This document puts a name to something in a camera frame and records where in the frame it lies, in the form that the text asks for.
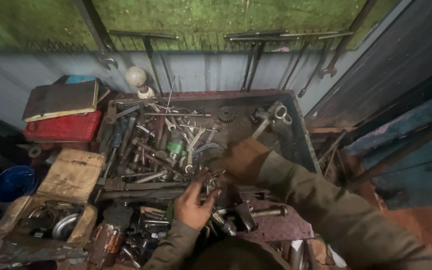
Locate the blue plastic bowl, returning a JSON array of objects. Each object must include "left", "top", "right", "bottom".
[{"left": 0, "top": 165, "right": 37, "bottom": 204}]

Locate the small toothed sprocket gear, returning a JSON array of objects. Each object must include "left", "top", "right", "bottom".
[{"left": 217, "top": 106, "right": 238, "bottom": 123}]

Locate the large steel bolt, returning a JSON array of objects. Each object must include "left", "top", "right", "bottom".
[{"left": 251, "top": 205, "right": 289, "bottom": 219}]

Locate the red plastic case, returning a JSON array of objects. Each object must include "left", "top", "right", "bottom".
[{"left": 23, "top": 109, "right": 103, "bottom": 143}]

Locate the heap of wrenches and tools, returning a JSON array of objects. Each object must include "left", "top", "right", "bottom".
[{"left": 98, "top": 95, "right": 235, "bottom": 201}]

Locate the metal ring clamp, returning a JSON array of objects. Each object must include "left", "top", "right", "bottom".
[{"left": 205, "top": 169, "right": 227, "bottom": 196}]

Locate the blue book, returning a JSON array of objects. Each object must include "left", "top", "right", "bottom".
[{"left": 53, "top": 74, "right": 111, "bottom": 103}]

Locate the person's right hand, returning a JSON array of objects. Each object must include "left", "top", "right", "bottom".
[{"left": 209, "top": 139, "right": 273, "bottom": 187}]

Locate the large open-end wall wrench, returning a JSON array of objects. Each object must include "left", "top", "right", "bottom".
[{"left": 73, "top": 0, "right": 119, "bottom": 71}]

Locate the shiny metal bowl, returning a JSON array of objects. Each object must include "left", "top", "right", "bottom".
[{"left": 52, "top": 213, "right": 80, "bottom": 241}]

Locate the white round light bulb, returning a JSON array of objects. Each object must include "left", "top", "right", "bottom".
[{"left": 125, "top": 66, "right": 156, "bottom": 100}]

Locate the person's left hand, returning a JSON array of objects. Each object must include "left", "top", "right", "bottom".
[{"left": 174, "top": 176, "right": 222, "bottom": 232}]

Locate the blue painted wooden bench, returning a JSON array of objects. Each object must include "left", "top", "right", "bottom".
[{"left": 344, "top": 85, "right": 432, "bottom": 211}]

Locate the pair of dark T-handle wrenches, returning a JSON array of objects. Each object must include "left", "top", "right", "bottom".
[{"left": 223, "top": 29, "right": 300, "bottom": 93}]

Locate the worn brown notebook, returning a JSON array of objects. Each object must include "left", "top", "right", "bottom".
[{"left": 22, "top": 79, "right": 100, "bottom": 123}]

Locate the thin T-handle rod wrench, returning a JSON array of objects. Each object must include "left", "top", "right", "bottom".
[{"left": 280, "top": 31, "right": 355, "bottom": 99}]

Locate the long open-end spanner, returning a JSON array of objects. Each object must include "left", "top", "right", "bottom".
[{"left": 318, "top": 0, "right": 379, "bottom": 80}]

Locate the green-capped small can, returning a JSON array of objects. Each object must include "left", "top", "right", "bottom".
[{"left": 166, "top": 139, "right": 187, "bottom": 161}]

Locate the worn cardboard box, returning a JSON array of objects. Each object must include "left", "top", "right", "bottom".
[{"left": 0, "top": 148, "right": 106, "bottom": 249}]

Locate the copper-wound motor armature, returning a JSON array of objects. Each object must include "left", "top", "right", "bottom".
[{"left": 88, "top": 220, "right": 127, "bottom": 268}]

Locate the single dark T-handle wrench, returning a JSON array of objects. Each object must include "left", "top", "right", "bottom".
[{"left": 108, "top": 29, "right": 179, "bottom": 97}]

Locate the red checker-plate metal tool tray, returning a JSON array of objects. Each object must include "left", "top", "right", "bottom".
[{"left": 96, "top": 89, "right": 322, "bottom": 242}]

